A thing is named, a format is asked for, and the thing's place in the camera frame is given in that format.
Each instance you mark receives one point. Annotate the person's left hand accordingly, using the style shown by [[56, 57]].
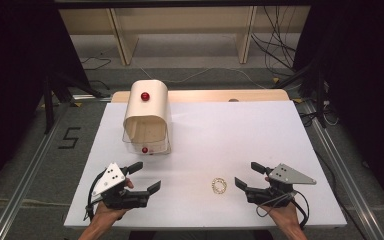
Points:
[[108, 215]]

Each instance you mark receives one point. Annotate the person's right hand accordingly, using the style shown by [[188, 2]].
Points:
[[285, 215]]

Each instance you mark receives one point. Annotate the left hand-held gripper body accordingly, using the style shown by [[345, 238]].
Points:
[[111, 178]]

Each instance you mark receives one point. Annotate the yellow tape piece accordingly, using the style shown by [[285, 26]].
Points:
[[77, 104], [297, 100], [276, 80]]

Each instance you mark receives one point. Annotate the black metal stand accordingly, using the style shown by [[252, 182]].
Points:
[[48, 106], [319, 96]]

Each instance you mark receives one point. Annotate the dark curtain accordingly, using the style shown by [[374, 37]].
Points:
[[366, 83], [16, 83]]

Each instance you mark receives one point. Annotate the aluminium floor rail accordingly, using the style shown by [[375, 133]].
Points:
[[26, 186], [346, 180]]

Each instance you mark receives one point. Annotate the black frame bar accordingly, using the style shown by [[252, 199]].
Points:
[[180, 2]]

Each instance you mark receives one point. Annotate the cream box with red knobs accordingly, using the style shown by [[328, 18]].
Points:
[[148, 110]]

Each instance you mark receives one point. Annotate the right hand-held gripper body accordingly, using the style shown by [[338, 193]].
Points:
[[288, 176]]

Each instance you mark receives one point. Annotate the wooden table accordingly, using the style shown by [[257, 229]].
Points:
[[196, 96]]

